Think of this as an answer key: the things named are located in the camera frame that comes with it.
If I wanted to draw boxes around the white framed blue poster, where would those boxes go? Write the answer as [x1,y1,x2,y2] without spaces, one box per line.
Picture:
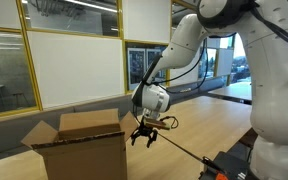
[127,47,148,91]

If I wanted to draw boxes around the dark wooden stool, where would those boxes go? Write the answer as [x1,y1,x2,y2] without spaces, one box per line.
[12,92,29,108]

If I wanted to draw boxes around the narrow dark framed poster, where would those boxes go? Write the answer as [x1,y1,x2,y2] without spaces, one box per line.
[146,48,168,85]

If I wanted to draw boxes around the brown cardboard shipping box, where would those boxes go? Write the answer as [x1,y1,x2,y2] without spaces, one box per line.
[20,108,140,180]

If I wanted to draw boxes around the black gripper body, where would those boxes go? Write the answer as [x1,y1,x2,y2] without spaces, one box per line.
[135,123,159,138]

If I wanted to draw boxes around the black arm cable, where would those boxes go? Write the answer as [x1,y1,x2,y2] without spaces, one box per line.
[130,3,288,131]

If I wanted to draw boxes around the yellow window frame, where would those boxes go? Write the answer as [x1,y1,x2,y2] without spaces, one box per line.
[0,0,198,122]

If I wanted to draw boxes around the light wooden side table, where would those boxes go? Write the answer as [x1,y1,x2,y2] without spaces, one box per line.
[207,81,254,104]

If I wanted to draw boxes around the grey bench sofa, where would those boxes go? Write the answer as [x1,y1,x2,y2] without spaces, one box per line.
[0,75,232,164]

